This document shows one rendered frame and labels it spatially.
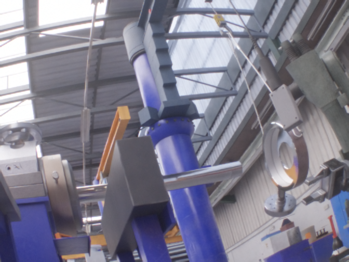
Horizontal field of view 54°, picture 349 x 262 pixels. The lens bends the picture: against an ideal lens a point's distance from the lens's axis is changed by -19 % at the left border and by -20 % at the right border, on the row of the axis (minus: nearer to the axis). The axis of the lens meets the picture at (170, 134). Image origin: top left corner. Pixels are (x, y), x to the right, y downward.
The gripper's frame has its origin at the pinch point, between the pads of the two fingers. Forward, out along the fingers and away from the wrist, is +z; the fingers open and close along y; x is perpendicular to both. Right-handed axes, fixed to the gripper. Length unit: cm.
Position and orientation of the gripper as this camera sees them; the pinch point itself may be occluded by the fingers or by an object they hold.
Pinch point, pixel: (309, 191)
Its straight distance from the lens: 235.0
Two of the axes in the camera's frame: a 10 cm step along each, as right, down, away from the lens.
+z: -9.3, 2.4, -2.9
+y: -1.1, -9.1, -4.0
